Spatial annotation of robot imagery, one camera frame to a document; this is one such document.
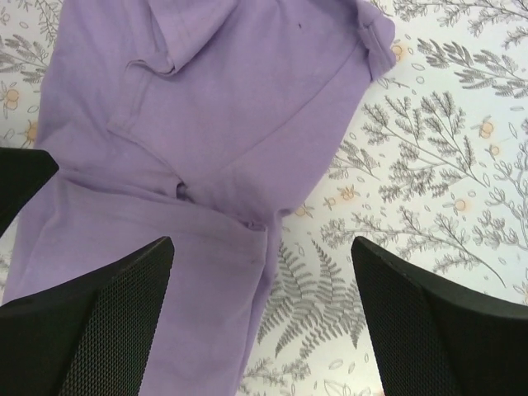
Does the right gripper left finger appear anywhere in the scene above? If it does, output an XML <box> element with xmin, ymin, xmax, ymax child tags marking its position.
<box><xmin>1</xmin><ymin>237</ymin><xmax>174</xmax><ymax>395</ymax></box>

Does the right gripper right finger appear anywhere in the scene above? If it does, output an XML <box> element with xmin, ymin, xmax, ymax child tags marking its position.
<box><xmin>351</xmin><ymin>237</ymin><xmax>527</xmax><ymax>396</ymax></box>

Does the purple t shirt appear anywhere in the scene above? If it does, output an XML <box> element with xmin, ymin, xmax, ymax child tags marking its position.
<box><xmin>4</xmin><ymin>0</ymin><xmax>395</xmax><ymax>395</ymax></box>

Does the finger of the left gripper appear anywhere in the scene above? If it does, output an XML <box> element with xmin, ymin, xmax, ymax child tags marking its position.
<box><xmin>1</xmin><ymin>148</ymin><xmax>59</xmax><ymax>235</ymax></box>

